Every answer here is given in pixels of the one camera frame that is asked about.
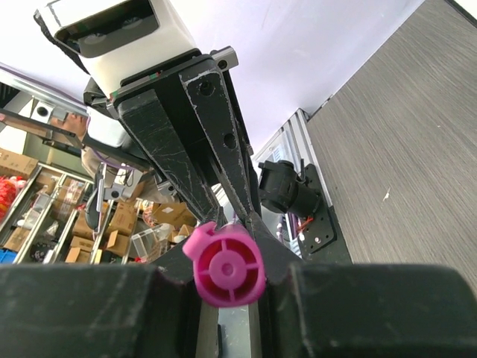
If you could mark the white marker with pink cap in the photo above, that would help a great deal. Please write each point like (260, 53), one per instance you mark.
(227, 265)

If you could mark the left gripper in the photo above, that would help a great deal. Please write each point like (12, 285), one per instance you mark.
(184, 112)

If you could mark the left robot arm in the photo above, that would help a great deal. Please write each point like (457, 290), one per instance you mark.
(283, 189)

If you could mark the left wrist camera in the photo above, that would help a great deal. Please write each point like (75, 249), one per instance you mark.
(116, 41)

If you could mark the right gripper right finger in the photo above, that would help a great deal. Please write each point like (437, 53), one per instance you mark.
(358, 310)

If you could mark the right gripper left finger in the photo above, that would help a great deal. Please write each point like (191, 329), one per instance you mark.
(106, 310)

